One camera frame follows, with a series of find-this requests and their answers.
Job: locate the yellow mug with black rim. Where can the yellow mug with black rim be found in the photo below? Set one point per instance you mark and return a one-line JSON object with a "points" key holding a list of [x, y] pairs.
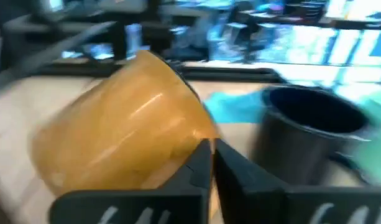
{"points": [[122, 124]]}

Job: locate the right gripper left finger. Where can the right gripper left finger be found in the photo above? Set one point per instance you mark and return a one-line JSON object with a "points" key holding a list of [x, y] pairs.
{"points": [[146, 208]]}

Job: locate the mint green ribbed mug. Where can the mint green ribbed mug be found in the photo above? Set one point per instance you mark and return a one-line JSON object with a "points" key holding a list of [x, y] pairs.
{"points": [[376, 146]]}

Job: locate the black table edge rail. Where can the black table edge rail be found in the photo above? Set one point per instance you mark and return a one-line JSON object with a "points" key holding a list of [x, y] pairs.
{"points": [[227, 74]]}

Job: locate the dark navy enamel mug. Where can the dark navy enamel mug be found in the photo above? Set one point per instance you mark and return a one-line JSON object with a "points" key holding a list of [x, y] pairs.
{"points": [[289, 149]]}

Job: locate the light blue cloth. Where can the light blue cloth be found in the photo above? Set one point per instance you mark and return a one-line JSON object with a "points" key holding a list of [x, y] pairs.
{"points": [[233, 109]]}

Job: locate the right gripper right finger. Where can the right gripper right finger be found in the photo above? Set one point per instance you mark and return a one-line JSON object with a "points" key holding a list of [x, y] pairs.
{"points": [[271, 205]]}

